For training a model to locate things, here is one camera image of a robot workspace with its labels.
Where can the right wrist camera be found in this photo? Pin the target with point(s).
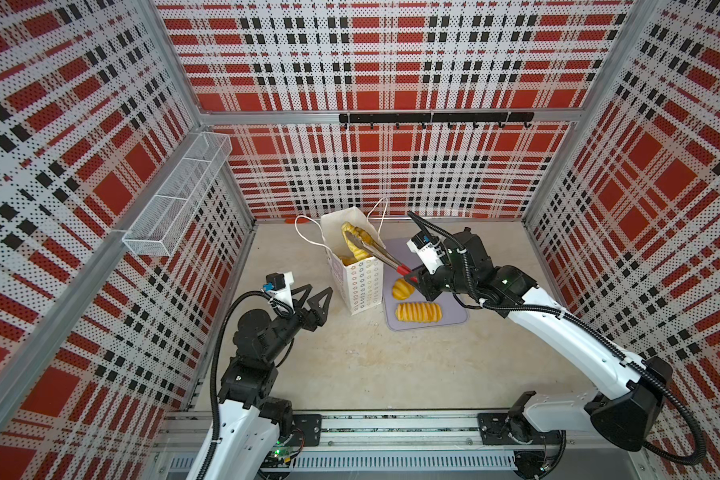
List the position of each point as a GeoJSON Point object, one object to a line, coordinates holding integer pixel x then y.
{"type": "Point", "coordinates": [430, 251]}

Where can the black wall hook rail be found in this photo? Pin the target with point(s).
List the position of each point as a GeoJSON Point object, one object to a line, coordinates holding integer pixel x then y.
{"type": "Point", "coordinates": [499, 118]}

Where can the white printed paper bag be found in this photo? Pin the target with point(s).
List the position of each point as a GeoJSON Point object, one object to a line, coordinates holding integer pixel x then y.
{"type": "Point", "coordinates": [360, 284]}

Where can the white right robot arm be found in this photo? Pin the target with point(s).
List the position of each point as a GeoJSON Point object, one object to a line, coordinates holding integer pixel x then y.
{"type": "Point", "coordinates": [629, 391]}

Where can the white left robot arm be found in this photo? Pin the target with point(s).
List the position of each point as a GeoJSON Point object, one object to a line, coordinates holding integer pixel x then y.
{"type": "Point", "coordinates": [247, 422]}

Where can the round striped bun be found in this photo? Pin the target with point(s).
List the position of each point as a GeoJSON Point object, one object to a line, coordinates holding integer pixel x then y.
{"type": "Point", "coordinates": [402, 290]}

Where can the striped oval bread roll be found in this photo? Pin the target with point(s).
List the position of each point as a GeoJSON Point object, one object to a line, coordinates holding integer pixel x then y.
{"type": "Point", "coordinates": [347, 261]}

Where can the white wire mesh basket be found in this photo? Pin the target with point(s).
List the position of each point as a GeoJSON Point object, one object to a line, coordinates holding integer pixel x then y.
{"type": "Point", "coordinates": [165, 219]}

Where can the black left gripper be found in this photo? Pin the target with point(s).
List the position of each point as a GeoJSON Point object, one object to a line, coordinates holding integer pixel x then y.
{"type": "Point", "coordinates": [317, 316]}

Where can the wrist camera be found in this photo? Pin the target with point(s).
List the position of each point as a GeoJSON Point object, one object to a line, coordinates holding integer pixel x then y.
{"type": "Point", "coordinates": [430, 251]}
{"type": "Point", "coordinates": [278, 286]}

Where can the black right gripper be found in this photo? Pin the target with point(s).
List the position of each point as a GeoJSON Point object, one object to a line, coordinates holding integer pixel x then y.
{"type": "Point", "coordinates": [424, 282]}

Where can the red handled metal tongs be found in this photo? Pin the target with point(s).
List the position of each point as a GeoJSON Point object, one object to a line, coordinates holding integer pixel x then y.
{"type": "Point", "coordinates": [380, 254]}

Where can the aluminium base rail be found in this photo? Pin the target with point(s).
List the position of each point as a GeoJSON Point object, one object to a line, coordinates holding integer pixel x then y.
{"type": "Point", "coordinates": [346, 444]}

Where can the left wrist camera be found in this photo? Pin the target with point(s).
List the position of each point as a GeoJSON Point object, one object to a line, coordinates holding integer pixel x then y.
{"type": "Point", "coordinates": [278, 286]}

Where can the long ridged bread loaf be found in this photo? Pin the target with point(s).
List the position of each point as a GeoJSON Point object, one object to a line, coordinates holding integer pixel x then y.
{"type": "Point", "coordinates": [357, 253]}

